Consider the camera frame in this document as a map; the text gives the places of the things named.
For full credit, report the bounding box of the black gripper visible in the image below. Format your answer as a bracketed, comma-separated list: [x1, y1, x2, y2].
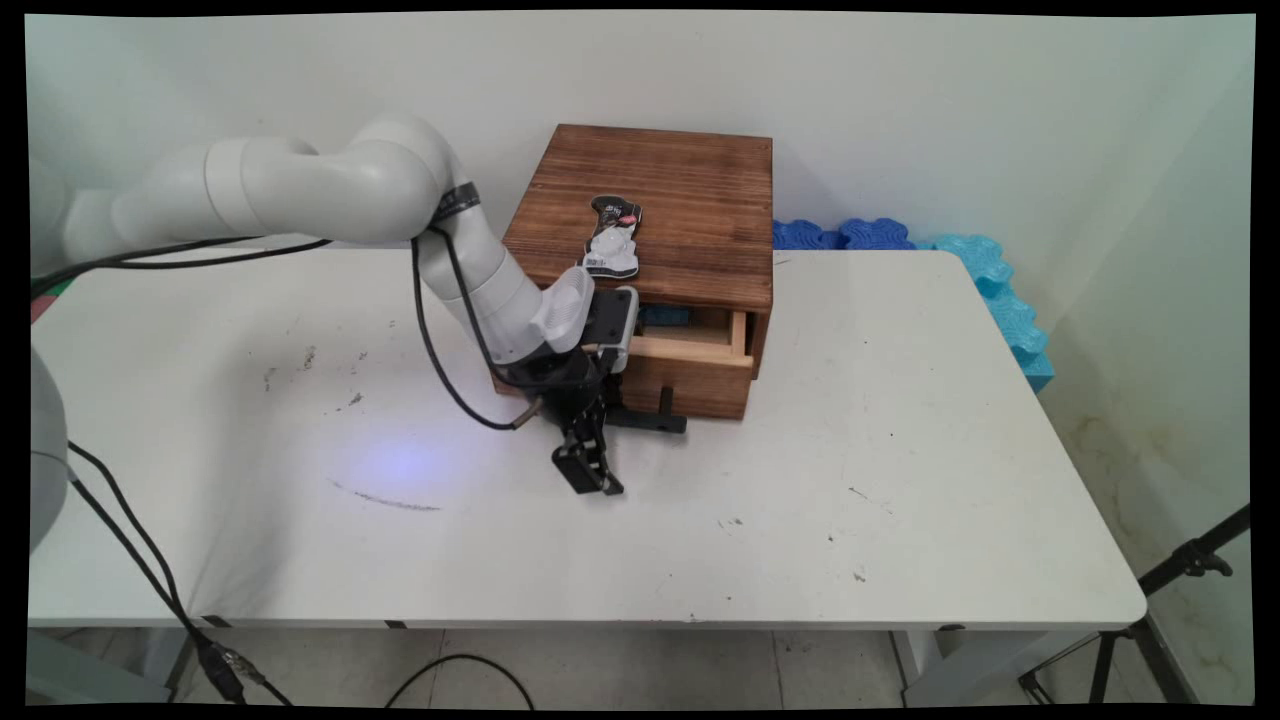
[514, 345, 627, 497]

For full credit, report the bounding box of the dark blue foam mat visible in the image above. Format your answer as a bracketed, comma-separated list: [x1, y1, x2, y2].
[773, 218, 917, 252]

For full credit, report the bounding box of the cyan foam mat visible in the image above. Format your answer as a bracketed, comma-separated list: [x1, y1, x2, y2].
[912, 234, 1056, 394]

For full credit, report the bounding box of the wooden drawer with black handle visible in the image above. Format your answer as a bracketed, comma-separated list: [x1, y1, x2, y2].
[598, 305, 757, 435]

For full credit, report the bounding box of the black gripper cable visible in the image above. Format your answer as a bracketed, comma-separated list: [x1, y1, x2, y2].
[409, 226, 546, 433]

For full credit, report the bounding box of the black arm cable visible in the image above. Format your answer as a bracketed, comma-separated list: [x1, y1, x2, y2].
[29, 236, 334, 299]

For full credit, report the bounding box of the black looped floor cable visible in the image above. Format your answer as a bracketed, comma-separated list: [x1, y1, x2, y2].
[385, 654, 537, 711]

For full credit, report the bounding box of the brown wooden drawer cabinet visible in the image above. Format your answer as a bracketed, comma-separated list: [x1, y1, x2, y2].
[492, 124, 775, 397]

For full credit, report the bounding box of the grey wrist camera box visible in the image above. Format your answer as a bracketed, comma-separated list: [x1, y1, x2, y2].
[582, 286, 641, 375]

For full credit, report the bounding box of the black and white snack packet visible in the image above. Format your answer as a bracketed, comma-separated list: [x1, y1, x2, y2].
[574, 195, 644, 280]

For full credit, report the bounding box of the grey metal table leg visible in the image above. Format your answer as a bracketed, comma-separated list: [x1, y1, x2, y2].
[163, 628, 209, 698]

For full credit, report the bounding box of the black tripod stand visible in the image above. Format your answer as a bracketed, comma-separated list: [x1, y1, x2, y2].
[1018, 505, 1253, 706]

